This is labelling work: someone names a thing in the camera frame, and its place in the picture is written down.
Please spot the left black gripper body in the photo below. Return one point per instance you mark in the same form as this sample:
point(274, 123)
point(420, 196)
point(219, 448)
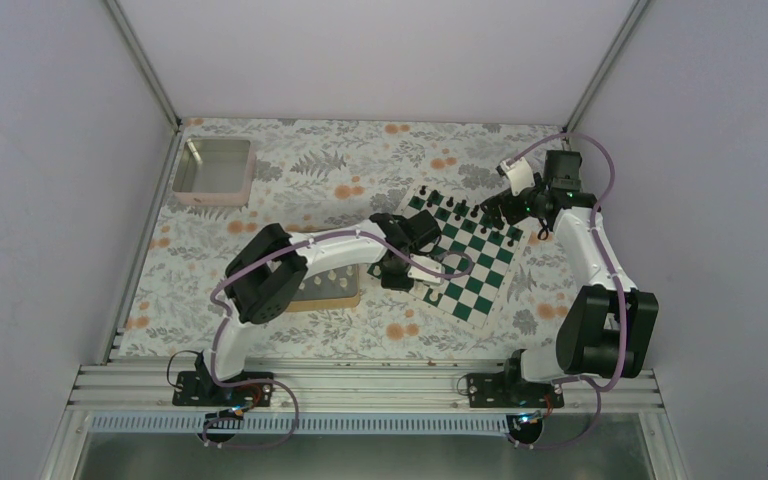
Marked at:
point(388, 278)

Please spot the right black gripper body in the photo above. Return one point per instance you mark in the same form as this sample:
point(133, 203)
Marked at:
point(512, 213)

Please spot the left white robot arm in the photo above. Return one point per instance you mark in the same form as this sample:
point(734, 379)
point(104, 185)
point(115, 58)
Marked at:
point(263, 279)

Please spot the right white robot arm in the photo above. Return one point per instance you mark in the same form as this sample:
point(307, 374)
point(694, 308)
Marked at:
point(607, 330)

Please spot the green white chess board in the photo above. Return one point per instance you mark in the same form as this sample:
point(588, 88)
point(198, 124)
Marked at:
point(468, 239)

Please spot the yellow rimmed metal tray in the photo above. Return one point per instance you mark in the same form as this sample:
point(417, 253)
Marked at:
point(329, 295)

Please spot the floral table cloth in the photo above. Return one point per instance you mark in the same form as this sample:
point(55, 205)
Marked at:
point(318, 175)

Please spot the pink rimmed metal tray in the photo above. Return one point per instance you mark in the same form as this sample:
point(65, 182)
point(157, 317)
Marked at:
point(213, 171)

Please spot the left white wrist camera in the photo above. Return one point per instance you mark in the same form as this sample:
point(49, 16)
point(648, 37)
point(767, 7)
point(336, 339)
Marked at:
point(425, 269)

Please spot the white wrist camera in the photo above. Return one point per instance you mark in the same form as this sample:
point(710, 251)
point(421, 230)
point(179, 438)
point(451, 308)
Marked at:
point(518, 173)
point(425, 269)

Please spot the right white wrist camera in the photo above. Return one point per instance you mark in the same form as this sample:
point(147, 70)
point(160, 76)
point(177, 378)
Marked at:
point(518, 173)

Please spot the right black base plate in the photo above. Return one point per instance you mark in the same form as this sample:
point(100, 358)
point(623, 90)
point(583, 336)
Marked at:
point(486, 391)

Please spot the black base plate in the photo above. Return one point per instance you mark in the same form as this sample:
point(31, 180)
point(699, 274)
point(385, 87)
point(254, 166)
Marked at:
point(195, 389)
point(486, 391)

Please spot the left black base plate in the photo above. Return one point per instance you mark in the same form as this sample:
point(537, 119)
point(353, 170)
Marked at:
point(195, 389)

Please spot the aluminium mounting rail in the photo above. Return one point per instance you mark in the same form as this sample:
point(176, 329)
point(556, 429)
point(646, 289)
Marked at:
point(321, 386)

